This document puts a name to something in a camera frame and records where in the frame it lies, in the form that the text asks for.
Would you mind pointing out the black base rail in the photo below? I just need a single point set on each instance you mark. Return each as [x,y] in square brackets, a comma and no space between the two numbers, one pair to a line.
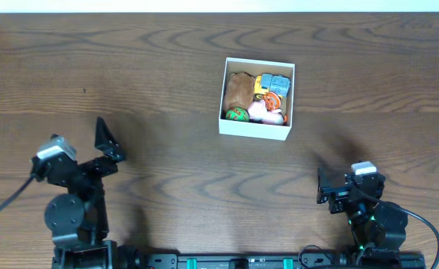
[308,257]

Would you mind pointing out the orange round toy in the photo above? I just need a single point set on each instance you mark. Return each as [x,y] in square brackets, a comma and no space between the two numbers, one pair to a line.
[272,101]

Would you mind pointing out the brown plush toy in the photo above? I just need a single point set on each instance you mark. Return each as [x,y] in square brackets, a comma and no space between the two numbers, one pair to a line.
[239,91]

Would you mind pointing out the green numbered ball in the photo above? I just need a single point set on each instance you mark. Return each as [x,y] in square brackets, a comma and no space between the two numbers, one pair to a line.
[237,114]

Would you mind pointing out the yellow grey toy truck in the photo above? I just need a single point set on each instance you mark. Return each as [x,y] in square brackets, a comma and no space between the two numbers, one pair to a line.
[265,83]

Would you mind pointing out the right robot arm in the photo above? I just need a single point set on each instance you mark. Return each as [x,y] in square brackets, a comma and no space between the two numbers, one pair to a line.
[378,229]

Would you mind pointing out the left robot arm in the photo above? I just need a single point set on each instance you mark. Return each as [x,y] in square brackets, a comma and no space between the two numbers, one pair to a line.
[78,219]

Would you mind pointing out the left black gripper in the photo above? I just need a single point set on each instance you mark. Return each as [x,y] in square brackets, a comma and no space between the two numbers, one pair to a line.
[93,166]

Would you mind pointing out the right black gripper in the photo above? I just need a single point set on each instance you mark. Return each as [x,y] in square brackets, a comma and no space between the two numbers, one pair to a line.
[336,192]

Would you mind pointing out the white cardboard box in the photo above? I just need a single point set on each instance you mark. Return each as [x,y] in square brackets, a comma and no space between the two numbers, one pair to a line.
[255,128]

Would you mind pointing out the white toy duck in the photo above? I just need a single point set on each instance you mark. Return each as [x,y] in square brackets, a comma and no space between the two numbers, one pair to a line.
[258,112]

